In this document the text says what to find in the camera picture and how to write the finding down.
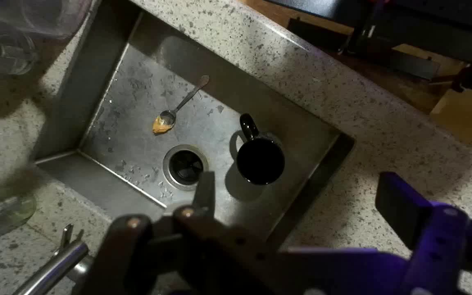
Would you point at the black mug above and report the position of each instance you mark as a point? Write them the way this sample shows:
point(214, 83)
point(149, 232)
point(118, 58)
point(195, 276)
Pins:
point(260, 162)

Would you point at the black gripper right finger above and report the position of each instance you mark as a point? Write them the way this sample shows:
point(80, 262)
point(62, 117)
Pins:
point(442, 252)

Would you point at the stainless steel faucet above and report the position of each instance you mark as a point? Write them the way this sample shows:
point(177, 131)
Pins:
point(49, 272)

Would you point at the orange food scrap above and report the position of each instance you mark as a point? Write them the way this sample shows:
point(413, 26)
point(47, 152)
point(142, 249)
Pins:
point(160, 129)

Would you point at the metal spoon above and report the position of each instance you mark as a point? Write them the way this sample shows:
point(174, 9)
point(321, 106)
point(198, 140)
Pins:
point(183, 103)

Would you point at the stainless steel sink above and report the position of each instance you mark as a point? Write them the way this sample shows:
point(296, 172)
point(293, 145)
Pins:
point(137, 93)

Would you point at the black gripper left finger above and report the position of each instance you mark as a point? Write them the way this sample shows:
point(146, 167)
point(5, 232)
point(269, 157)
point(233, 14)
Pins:
point(154, 257)

